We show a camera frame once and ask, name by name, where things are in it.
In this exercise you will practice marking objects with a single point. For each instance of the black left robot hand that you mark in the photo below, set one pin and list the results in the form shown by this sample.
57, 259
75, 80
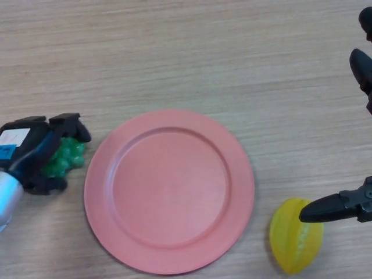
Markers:
35, 145

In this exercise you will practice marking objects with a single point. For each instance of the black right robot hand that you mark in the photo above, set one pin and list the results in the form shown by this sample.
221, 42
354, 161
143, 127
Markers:
328, 207

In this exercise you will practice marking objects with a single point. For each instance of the green grapes bunch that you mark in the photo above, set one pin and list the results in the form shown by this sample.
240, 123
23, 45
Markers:
69, 157

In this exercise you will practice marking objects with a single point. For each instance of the pink round plate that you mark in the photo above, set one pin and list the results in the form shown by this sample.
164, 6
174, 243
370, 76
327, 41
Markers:
168, 191

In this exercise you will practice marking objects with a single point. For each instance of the yellow starfruit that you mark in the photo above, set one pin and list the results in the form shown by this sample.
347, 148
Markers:
290, 247

